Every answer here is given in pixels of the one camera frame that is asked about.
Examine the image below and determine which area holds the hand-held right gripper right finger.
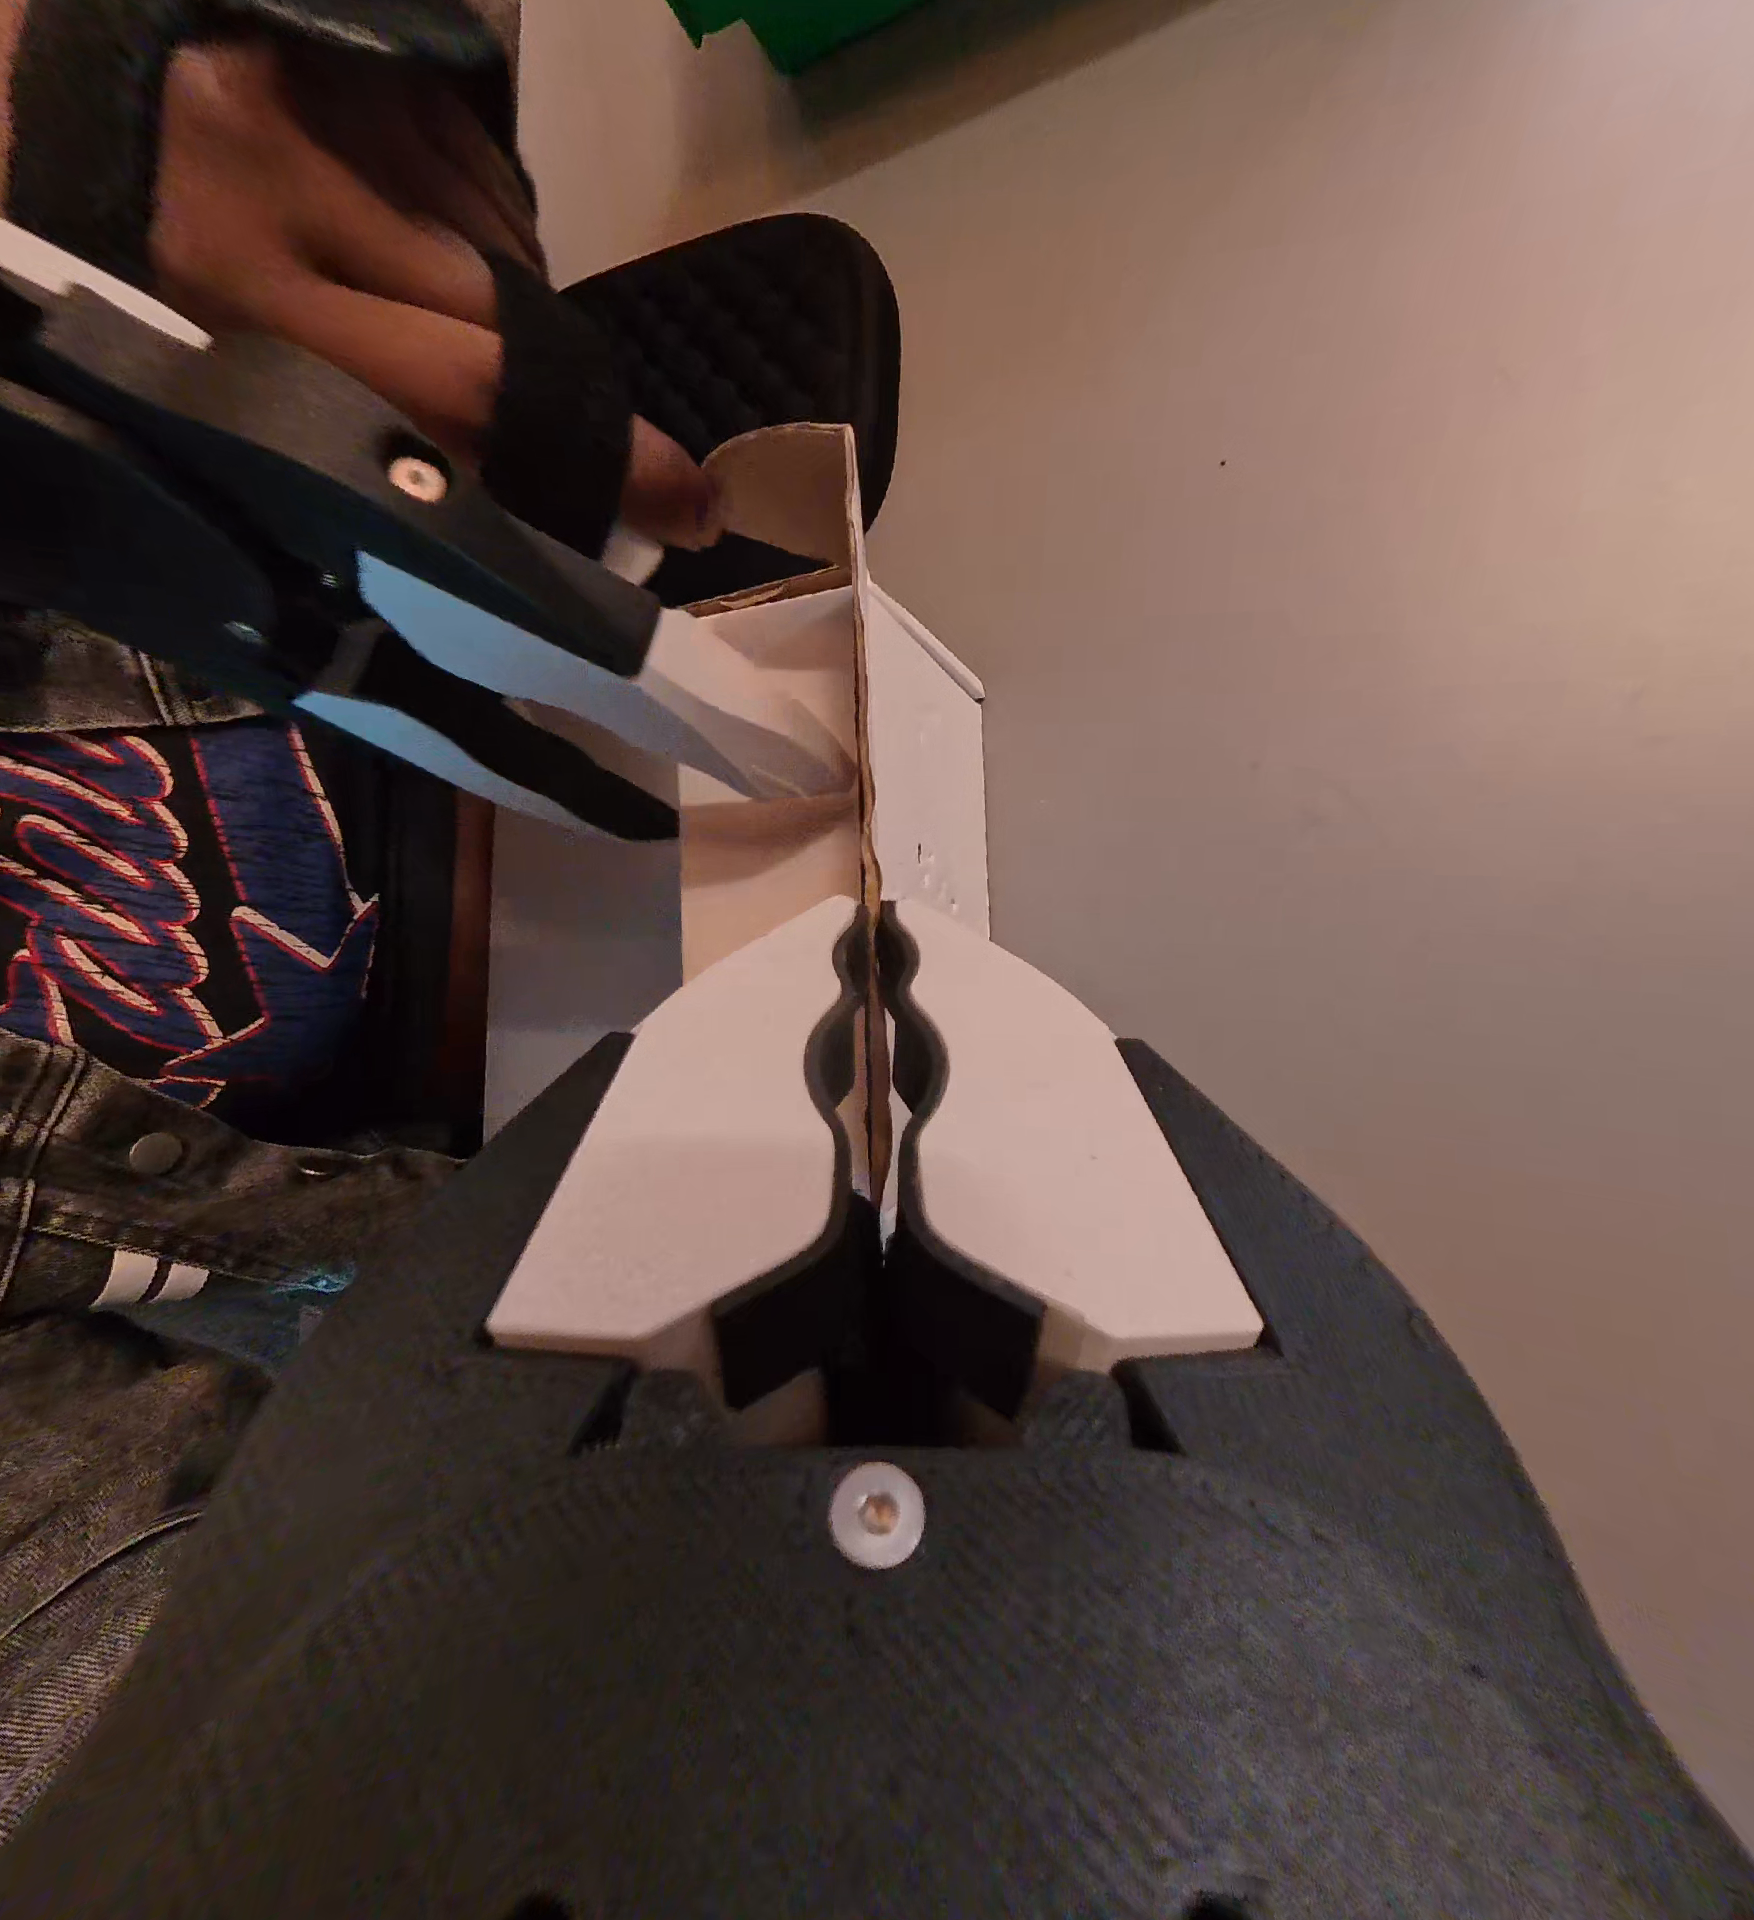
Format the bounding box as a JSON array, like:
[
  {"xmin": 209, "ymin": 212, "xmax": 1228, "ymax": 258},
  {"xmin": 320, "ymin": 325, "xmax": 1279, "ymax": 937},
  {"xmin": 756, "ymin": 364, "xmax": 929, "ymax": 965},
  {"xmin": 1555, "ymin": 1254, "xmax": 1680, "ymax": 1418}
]
[{"xmin": 882, "ymin": 897, "xmax": 1267, "ymax": 1416}]

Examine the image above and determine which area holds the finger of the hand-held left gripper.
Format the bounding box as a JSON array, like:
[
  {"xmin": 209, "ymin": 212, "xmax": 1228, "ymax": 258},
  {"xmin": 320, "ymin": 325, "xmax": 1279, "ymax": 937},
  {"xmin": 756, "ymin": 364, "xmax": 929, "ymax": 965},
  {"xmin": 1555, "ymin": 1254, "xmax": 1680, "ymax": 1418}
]
[
  {"xmin": 296, "ymin": 641, "xmax": 683, "ymax": 844},
  {"xmin": 356, "ymin": 549, "xmax": 850, "ymax": 799}
]

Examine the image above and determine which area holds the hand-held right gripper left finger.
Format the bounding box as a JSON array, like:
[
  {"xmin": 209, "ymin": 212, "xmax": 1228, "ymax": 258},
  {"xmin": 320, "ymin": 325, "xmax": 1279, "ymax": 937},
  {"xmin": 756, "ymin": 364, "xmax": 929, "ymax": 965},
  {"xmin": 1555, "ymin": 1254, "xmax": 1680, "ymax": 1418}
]
[{"xmin": 482, "ymin": 894, "xmax": 882, "ymax": 1416}]

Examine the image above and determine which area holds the white mailer box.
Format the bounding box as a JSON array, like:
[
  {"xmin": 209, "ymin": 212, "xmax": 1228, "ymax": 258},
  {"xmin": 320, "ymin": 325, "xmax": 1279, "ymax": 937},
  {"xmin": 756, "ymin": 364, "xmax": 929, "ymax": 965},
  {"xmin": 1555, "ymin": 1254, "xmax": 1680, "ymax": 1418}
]
[{"xmin": 482, "ymin": 424, "xmax": 990, "ymax": 1225}]

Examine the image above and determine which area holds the person's left hand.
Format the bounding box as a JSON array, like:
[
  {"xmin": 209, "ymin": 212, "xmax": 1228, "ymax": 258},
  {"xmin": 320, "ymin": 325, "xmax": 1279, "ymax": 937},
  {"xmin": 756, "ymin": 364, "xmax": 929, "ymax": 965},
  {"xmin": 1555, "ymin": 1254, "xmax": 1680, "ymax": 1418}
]
[{"xmin": 158, "ymin": 43, "xmax": 729, "ymax": 551}]

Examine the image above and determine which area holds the person's printed black shirt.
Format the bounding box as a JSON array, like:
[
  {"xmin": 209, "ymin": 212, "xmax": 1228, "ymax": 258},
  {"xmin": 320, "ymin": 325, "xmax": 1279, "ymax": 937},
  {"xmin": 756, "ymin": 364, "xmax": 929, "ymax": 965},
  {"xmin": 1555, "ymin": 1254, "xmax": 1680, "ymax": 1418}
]
[{"xmin": 0, "ymin": 717, "xmax": 387, "ymax": 1116}]

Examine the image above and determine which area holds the black foam pad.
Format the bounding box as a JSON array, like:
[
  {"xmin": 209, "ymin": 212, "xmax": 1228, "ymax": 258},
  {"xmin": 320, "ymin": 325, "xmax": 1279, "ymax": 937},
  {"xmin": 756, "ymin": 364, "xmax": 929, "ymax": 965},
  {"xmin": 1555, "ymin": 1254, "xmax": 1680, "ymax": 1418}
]
[{"xmin": 553, "ymin": 214, "xmax": 899, "ymax": 609}]

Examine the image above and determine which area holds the person's denim jacket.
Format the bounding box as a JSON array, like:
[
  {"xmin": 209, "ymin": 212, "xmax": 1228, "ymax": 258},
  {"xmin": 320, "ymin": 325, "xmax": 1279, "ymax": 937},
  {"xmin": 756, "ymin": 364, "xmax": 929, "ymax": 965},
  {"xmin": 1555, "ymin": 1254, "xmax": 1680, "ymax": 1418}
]
[{"xmin": 0, "ymin": 607, "xmax": 494, "ymax": 1920}]

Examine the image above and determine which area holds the green plastic bin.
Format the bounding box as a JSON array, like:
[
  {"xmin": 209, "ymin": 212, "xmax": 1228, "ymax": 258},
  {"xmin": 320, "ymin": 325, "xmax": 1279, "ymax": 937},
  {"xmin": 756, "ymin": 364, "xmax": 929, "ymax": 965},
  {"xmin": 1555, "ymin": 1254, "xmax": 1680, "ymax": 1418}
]
[{"xmin": 667, "ymin": 0, "xmax": 938, "ymax": 78}]

